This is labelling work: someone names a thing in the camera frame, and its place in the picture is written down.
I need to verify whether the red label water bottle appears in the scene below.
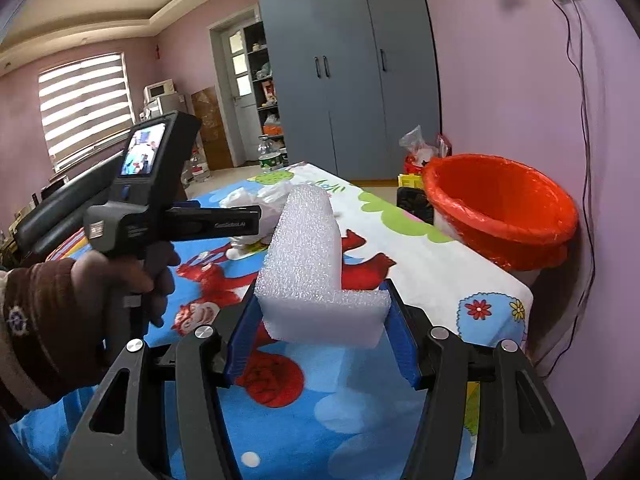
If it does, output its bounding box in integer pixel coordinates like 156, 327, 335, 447
187, 149, 211, 184

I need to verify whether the black bag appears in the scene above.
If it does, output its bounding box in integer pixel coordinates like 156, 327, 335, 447
396, 186, 435, 226

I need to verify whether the blue cartoon printed blanket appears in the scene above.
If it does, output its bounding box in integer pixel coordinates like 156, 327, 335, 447
10, 160, 533, 480

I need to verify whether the green label water bottle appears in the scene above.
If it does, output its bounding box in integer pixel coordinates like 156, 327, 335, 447
257, 135, 283, 172

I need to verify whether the black cable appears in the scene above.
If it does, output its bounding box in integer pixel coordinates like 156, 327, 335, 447
550, 0, 598, 378

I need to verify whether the person's left forearm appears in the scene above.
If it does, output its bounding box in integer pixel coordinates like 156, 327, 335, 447
0, 257, 108, 418

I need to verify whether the silver fridge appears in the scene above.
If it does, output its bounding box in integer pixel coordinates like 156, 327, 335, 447
142, 94, 188, 123

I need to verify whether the white plastic bag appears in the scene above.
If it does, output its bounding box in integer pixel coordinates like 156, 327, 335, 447
220, 182, 297, 256

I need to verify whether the red bag lined bin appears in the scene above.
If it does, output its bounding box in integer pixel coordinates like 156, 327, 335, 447
421, 154, 580, 286

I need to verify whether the striped sofa cushion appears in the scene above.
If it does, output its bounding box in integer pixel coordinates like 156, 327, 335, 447
45, 227, 88, 261

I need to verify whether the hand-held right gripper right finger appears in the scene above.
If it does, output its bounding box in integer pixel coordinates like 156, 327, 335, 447
382, 277, 587, 480

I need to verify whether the clear plastic bag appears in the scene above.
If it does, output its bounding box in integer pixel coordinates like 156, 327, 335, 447
399, 125, 436, 161

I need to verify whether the dark open bookshelf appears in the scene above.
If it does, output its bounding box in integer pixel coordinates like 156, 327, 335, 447
242, 20, 286, 161

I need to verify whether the brown cardboard board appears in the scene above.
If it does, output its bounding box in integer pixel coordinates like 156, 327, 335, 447
191, 86, 234, 171

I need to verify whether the white microwave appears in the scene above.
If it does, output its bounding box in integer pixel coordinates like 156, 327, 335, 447
144, 79, 176, 102

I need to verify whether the white foam block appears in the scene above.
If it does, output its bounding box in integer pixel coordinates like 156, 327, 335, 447
255, 184, 392, 350

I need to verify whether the blue-grey wardrobe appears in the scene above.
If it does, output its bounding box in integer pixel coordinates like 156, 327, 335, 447
257, 0, 441, 181

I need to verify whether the white glazed door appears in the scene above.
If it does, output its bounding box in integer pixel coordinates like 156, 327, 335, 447
220, 20, 256, 163

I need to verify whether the striped window blind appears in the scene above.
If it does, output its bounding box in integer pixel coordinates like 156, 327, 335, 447
37, 52, 135, 173

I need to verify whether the black leather sofa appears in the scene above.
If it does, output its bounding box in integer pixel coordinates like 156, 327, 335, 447
10, 157, 121, 261

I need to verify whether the person's left hand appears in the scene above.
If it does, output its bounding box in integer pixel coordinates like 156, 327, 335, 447
70, 242, 182, 357

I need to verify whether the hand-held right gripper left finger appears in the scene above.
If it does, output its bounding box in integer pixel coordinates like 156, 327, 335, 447
54, 282, 263, 480

